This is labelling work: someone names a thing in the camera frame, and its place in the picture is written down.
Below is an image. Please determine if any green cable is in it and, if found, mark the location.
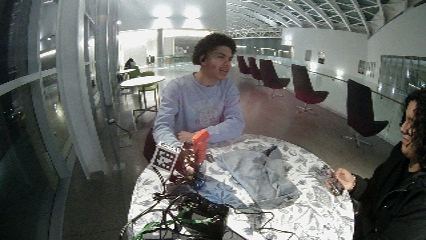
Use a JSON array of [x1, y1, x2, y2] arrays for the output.
[[132, 203, 221, 240]]

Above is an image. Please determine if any black floor cable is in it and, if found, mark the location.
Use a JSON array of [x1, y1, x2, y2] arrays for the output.
[[107, 117, 135, 140]]

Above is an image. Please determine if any dark red seat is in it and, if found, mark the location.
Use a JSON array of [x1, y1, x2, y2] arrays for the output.
[[141, 129, 159, 163]]

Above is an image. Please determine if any white column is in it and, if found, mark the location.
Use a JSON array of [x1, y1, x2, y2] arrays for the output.
[[55, 0, 109, 179]]

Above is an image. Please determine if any white round table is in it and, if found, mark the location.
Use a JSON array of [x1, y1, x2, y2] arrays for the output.
[[119, 75, 167, 122]]

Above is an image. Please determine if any small black object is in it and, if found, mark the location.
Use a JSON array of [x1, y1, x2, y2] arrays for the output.
[[262, 145, 280, 157]]

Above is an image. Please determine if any orange box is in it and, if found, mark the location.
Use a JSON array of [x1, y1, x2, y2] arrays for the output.
[[191, 129, 212, 167]]

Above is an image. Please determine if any floral tablecloth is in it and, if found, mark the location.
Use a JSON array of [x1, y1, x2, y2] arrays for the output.
[[127, 133, 357, 240]]

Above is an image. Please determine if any grey cloth garment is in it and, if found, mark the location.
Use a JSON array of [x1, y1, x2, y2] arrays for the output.
[[212, 145, 304, 210]]

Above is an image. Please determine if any the person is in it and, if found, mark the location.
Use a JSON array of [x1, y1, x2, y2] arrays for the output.
[[152, 32, 246, 162]]

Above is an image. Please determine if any white marker cube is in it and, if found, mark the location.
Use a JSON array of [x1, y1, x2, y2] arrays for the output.
[[148, 142, 183, 185]]

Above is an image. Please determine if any thin black cable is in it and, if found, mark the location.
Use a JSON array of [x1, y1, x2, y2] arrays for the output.
[[229, 207, 298, 240]]

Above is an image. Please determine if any patterned phone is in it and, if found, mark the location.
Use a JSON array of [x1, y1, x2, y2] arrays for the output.
[[324, 165, 346, 197]]

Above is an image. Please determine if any black cable bundle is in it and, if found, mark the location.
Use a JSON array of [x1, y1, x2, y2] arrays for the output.
[[119, 181, 201, 240]]

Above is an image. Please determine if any wall handrail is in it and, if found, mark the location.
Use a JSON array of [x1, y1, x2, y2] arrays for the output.
[[318, 70, 406, 106]]

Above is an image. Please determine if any dark red swivel chair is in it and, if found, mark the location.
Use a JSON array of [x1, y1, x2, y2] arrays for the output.
[[290, 63, 330, 115], [236, 55, 252, 75], [246, 56, 264, 81], [342, 78, 390, 148], [258, 58, 292, 99]]

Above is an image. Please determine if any black device box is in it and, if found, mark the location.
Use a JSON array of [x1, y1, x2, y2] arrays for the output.
[[176, 194, 230, 240]]

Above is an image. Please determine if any glass wall panel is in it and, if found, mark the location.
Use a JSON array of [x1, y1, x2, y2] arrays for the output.
[[378, 54, 426, 97]]

